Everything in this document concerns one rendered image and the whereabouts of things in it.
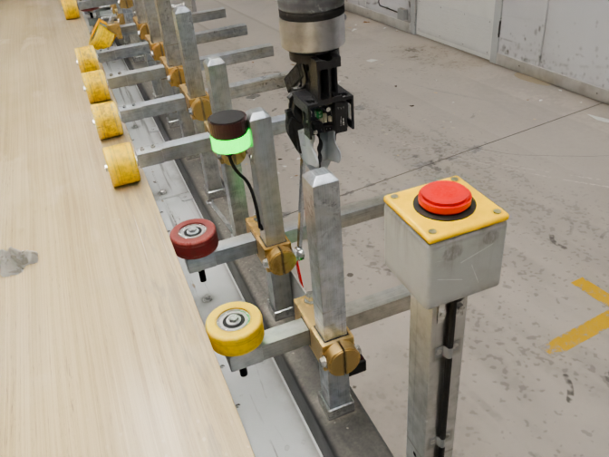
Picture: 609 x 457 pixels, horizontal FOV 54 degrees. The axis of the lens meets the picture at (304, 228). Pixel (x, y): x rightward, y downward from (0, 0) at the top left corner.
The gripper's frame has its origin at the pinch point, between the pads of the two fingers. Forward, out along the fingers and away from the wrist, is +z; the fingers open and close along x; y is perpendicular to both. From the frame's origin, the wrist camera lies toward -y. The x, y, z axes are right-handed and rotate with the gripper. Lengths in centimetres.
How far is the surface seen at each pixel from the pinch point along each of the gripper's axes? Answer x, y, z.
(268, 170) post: -7.5, -2.2, -0.4
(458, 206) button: -8, 49, -22
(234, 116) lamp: -11.5, -3.4, -10.1
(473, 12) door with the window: 231, -278, 71
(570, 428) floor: 70, 3, 101
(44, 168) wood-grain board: -44, -49, 11
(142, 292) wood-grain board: -31.5, 4.2, 11.2
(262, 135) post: -7.9, -2.2, -6.6
